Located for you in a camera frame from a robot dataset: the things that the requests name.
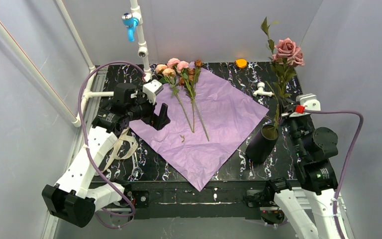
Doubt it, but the pink bouquet wrapping paper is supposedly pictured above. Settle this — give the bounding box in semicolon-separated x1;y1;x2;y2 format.
130;62;270;189

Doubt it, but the cream ribbon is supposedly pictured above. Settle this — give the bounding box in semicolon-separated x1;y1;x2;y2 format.
102;127;140;172

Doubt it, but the small brown roses stem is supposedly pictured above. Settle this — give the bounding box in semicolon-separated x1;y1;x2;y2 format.
180;60;210;141

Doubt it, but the dusty pink rose stem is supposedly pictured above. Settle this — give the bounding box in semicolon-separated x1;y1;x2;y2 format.
261;17;305;133

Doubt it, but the light pink rose stem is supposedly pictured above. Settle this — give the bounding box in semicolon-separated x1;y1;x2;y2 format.
163;58;195;133

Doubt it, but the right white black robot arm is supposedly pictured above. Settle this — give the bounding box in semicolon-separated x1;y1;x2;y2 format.
262;94;347;239

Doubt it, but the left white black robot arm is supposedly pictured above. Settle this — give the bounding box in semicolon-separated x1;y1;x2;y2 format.
42;80;170;228

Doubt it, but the black cylindrical vase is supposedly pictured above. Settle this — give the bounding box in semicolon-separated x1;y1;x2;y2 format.
245;124;279;164

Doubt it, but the silver combination wrench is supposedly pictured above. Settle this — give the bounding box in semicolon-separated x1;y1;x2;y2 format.
131;152;143;180

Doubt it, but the white plastic faucet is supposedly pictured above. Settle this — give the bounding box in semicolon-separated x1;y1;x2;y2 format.
253;82;275;97

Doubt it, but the yellow tape measure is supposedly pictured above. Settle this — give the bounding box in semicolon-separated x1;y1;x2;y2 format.
235;59;248;69

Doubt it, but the white pvc pipe assembly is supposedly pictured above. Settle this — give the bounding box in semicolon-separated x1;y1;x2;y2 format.
0;0;152;127

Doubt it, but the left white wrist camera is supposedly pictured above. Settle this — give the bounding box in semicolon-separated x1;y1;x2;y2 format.
142;80;163;105

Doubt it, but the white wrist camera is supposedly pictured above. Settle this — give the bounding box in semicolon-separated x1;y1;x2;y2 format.
281;94;321;118
142;80;163;105

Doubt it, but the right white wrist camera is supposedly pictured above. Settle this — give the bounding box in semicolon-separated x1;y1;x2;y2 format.
281;94;321;118

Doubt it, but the aluminium frame rail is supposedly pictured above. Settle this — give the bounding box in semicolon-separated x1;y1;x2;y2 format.
41;186;356;239

